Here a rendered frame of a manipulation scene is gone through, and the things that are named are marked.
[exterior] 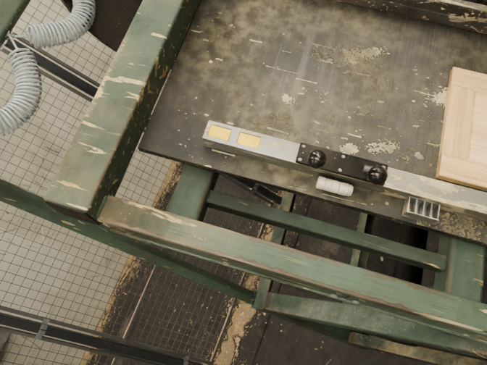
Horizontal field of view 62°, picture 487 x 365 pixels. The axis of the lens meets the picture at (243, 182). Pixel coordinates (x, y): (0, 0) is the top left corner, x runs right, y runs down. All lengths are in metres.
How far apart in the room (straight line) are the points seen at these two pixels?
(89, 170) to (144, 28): 0.38
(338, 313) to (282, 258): 0.78
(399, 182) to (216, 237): 0.42
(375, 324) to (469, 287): 0.52
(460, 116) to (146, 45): 0.77
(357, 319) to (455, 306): 0.66
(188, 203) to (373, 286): 0.45
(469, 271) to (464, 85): 0.46
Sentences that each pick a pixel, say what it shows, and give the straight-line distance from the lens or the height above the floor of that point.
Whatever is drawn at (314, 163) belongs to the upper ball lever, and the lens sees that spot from 0.80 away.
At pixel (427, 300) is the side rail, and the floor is 1.23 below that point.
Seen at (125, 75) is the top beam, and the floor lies 1.84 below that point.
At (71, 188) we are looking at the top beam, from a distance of 0.89.
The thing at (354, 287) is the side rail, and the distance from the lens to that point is 0.85.
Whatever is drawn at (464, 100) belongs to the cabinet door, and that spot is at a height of 1.18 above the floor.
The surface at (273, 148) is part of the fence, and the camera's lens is 0.93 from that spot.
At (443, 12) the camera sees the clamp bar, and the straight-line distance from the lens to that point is 1.27.
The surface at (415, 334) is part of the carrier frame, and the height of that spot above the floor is 0.79.
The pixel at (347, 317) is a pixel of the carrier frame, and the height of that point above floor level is 0.79.
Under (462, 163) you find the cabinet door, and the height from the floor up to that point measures 1.17.
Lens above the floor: 2.00
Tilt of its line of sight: 30 degrees down
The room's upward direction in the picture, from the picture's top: 60 degrees counter-clockwise
